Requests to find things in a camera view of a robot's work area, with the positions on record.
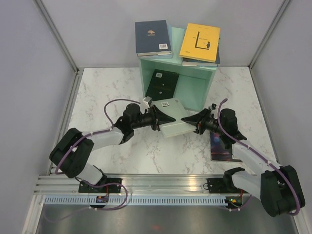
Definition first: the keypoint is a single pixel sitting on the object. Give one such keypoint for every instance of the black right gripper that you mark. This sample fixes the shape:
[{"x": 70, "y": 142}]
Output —
[{"x": 199, "y": 118}]

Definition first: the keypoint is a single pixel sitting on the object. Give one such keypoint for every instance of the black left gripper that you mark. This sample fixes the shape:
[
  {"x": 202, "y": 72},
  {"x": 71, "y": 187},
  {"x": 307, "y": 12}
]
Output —
[{"x": 158, "y": 117}]

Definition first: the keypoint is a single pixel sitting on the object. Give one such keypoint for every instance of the pale green grey book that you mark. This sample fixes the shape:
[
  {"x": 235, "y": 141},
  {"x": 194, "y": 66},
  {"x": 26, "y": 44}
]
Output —
[{"x": 173, "y": 108}]

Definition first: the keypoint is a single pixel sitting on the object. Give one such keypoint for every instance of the black glossy book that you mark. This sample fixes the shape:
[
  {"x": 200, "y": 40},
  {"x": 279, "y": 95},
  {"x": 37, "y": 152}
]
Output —
[{"x": 162, "y": 85}]

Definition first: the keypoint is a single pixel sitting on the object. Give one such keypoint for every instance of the purple night sky book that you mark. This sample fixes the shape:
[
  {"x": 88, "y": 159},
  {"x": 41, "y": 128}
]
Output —
[{"x": 218, "y": 153}]

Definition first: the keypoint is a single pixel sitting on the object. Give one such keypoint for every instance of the teal ocean cover book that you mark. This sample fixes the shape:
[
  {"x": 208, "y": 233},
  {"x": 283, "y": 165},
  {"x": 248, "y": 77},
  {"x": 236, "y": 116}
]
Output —
[{"x": 201, "y": 63}]

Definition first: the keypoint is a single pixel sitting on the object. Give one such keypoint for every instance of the yellow hardcover book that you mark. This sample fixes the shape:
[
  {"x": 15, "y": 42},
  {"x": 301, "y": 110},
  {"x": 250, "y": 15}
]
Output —
[{"x": 200, "y": 42}]

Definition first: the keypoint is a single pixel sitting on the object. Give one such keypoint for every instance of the dark blue hardcover book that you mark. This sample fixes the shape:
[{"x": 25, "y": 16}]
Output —
[{"x": 152, "y": 38}]

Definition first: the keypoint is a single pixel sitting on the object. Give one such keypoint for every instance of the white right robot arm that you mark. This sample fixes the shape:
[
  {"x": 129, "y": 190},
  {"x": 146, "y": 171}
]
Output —
[{"x": 276, "y": 186}]

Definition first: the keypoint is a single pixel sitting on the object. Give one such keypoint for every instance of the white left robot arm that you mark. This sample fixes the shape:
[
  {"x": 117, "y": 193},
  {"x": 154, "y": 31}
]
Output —
[{"x": 72, "y": 152}]

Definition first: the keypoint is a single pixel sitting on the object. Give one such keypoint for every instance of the mint green open cabinet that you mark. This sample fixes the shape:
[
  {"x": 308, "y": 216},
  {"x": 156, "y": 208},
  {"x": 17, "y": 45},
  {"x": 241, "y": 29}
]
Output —
[{"x": 193, "y": 83}]

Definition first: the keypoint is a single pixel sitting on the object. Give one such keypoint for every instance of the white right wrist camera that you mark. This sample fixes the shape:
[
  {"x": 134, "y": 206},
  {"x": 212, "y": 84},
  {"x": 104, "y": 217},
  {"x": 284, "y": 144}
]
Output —
[{"x": 213, "y": 109}]

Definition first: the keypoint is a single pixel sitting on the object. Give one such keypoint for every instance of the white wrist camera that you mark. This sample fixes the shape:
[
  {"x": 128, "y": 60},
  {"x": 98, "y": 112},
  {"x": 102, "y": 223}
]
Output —
[
  {"x": 146, "y": 103},
  {"x": 213, "y": 109}
]

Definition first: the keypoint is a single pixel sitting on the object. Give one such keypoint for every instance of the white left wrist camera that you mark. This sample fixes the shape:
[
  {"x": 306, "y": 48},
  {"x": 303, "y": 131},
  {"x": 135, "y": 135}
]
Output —
[{"x": 146, "y": 103}]

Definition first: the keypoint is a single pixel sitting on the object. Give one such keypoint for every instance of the light blue cable duct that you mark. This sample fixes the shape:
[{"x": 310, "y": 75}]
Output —
[{"x": 114, "y": 200}]

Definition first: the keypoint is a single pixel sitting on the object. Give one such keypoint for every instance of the aluminium rail base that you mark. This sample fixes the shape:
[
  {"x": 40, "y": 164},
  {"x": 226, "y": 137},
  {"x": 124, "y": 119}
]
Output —
[{"x": 136, "y": 184}]

